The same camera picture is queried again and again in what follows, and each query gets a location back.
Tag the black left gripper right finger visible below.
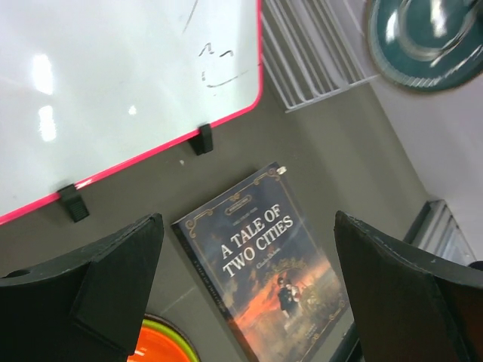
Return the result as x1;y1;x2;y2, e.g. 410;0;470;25
334;211;482;361

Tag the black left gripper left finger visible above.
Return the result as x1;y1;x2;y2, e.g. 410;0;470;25
1;213;164;361

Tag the lime green plate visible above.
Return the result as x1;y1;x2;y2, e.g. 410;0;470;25
142;314;201;361

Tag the orange plate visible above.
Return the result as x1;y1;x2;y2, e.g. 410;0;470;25
128;327;189;362

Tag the dark teal ceramic plate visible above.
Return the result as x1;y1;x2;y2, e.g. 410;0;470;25
365;1;482;94

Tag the black whiteboard stand foot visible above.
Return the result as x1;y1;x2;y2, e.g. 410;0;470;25
57;184;90;222
189;124;214;155

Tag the Tale of Two Cities book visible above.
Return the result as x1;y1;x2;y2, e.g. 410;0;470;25
171;163;349;361

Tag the pink framed whiteboard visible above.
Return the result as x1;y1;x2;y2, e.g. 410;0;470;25
1;1;263;223

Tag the aluminium frame rail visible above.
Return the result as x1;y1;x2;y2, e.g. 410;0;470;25
403;200;477;265

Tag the white wire dish rack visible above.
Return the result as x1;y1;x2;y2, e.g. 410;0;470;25
261;1;377;112

